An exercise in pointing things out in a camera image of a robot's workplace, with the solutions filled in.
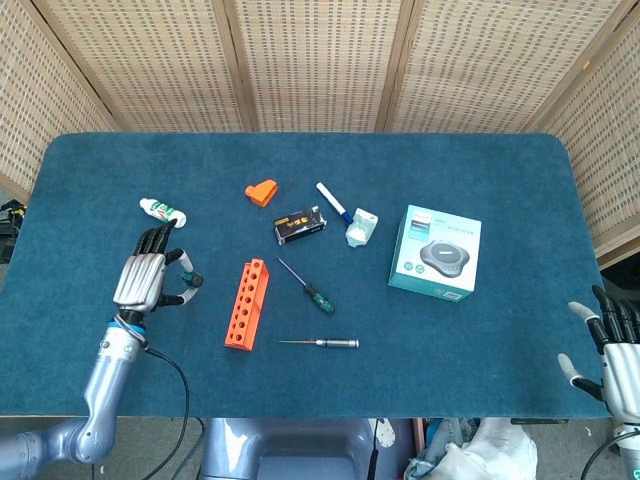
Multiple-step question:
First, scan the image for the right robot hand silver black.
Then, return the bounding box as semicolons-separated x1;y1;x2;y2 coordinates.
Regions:
557;284;640;416

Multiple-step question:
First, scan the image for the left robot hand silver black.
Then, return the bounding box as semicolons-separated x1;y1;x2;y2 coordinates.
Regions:
112;218;205;315

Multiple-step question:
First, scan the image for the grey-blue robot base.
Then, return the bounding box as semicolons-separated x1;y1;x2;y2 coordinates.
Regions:
199;417;416;480

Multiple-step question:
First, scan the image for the orange bit holder block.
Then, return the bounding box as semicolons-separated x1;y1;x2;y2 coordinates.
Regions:
223;258;271;351

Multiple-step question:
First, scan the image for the white bottle green label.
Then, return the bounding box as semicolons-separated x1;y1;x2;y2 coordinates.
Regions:
139;197;188;231

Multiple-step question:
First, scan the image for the orange triangular plastic block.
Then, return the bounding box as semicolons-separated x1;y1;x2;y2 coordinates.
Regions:
244;179;279;208

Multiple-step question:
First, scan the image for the white cloth bag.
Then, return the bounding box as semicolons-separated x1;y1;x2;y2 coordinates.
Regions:
404;417;539;480

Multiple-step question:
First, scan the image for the black box gold print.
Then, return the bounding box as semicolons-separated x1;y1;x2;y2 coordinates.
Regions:
273;205;328;246

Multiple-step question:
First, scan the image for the blue denim cloth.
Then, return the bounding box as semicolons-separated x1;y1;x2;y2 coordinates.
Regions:
424;418;479;451

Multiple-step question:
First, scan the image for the white marker blue cap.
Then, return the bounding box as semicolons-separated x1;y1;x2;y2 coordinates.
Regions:
315;182;353;225

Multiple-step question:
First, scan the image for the woven rattan screen panel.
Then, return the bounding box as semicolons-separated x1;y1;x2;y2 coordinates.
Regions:
382;0;629;134
524;0;640;269
0;0;119;201
32;0;259;134
222;0;416;134

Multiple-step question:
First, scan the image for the teal speaker product box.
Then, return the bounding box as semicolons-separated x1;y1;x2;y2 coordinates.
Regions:
387;204;483;303

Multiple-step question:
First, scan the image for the crumpled white green packet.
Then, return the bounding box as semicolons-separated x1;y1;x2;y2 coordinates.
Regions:
345;207;380;249

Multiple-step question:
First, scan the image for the blue carpet table mat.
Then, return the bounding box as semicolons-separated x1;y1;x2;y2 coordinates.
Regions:
0;131;614;420

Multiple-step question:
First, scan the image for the white perforated shoe insole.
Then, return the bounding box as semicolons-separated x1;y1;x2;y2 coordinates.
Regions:
374;418;397;450

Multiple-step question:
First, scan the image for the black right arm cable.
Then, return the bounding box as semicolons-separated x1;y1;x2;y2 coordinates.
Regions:
579;429;626;480

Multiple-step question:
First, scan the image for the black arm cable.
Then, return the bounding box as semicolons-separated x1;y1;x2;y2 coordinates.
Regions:
143;346;192;480
579;429;626;480

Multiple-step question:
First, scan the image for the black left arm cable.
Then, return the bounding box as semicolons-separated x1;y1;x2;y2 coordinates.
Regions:
143;346;192;480

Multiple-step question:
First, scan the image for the black equipment with cables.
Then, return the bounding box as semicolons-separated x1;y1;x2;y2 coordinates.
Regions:
0;197;27;262

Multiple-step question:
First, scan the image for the silver handled precision screwdriver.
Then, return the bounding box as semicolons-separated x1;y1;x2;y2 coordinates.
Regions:
277;337;360;349

